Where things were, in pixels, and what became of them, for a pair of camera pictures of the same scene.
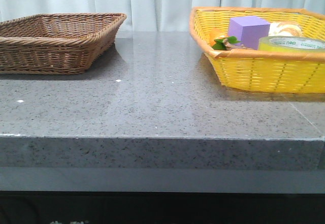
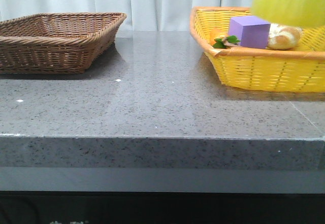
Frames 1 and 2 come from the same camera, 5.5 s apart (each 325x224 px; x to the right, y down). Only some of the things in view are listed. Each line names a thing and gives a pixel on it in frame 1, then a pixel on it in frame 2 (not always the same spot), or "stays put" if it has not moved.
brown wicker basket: x=57 y=43 stays put
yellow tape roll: x=291 y=43 -> x=301 y=3
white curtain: x=153 y=5 stays put
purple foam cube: x=248 y=30 stays put
